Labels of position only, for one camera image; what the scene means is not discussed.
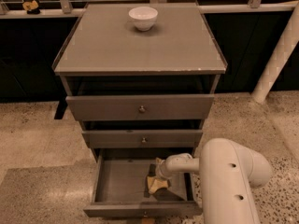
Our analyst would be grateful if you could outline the grey open bottom drawer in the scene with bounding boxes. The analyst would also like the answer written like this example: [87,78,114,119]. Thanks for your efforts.
[84,147,202,217]

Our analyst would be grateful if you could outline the grey middle drawer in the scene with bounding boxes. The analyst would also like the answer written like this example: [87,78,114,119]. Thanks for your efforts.
[82,130,203,148]

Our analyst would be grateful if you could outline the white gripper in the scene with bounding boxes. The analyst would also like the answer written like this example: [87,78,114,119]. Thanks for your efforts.
[148,157,172,195]

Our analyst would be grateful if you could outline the white ceramic bowl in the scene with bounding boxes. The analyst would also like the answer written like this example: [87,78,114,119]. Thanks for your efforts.
[129,7,158,32]

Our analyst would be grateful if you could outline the small yellow black object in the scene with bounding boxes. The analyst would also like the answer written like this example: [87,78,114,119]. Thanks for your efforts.
[22,0,40,14]

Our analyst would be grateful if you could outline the yellow sponge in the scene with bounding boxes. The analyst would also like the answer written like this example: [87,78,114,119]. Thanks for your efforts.
[146,175,171,191]

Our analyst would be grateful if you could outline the round top drawer knob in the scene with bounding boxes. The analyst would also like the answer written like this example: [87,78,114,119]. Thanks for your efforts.
[138,105,146,114]

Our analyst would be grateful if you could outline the grey top drawer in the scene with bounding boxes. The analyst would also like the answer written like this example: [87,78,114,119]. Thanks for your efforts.
[66,94,214,121]

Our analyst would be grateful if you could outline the grey drawer cabinet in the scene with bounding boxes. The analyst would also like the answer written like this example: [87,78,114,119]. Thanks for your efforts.
[51,2,228,161]

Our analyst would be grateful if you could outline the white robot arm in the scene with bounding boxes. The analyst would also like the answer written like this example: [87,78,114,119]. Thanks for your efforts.
[159,42,299,224]

